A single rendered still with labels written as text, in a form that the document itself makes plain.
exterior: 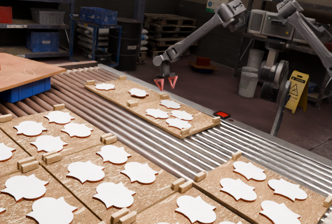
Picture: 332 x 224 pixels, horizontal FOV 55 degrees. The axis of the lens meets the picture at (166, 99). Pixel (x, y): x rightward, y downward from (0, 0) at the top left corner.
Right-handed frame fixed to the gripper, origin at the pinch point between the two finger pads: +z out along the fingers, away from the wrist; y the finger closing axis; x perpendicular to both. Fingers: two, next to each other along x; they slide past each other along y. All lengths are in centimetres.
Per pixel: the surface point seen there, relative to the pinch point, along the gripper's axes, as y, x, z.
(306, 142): 252, 24, 108
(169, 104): -3.5, -4.0, 9.1
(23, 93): -70, 39, -9
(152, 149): -45, -32, 20
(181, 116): -10.5, -18.8, 13.9
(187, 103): 15.4, -1.1, 12.0
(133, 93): -13.1, 16.8, 0.6
